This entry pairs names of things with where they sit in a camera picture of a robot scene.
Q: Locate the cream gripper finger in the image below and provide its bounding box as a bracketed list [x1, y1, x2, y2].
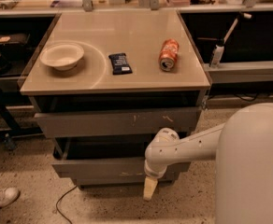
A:
[143, 176, 158, 201]

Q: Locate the grey drawer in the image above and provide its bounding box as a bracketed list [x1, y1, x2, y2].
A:
[51, 137, 191, 179]
[72, 175, 178, 188]
[35, 107, 201, 138]

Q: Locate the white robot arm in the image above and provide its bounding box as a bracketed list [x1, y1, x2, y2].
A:
[143, 103, 273, 224]

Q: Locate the grey bottom drawer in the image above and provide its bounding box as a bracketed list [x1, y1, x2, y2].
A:
[72, 175, 178, 188]

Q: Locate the grey top drawer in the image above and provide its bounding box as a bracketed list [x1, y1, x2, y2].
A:
[35, 107, 201, 138]

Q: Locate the grey drawer cabinet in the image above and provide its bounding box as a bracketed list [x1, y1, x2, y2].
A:
[20, 9, 211, 190]

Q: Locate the dark blue snack packet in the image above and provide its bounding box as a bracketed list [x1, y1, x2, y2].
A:
[108, 53, 133, 75]

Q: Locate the orange soda can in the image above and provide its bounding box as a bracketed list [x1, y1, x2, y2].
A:
[158, 39, 180, 72]

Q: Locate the white sneaker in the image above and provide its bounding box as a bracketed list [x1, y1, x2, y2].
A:
[0, 187, 20, 208]

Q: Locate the white glue bottle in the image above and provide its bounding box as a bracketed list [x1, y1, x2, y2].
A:
[209, 40, 224, 68]

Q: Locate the white paper bowl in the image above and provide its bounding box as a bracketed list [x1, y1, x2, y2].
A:
[40, 43, 84, 71]

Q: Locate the white stick tool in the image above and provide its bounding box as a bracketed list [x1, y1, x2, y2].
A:
[223, 12, 252, 44]

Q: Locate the dark box on shelf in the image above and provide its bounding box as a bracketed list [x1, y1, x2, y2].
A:
[0, 34, 30, 45]

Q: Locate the black floor cable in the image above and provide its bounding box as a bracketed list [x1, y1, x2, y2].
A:
[55, 185, 79, 224]

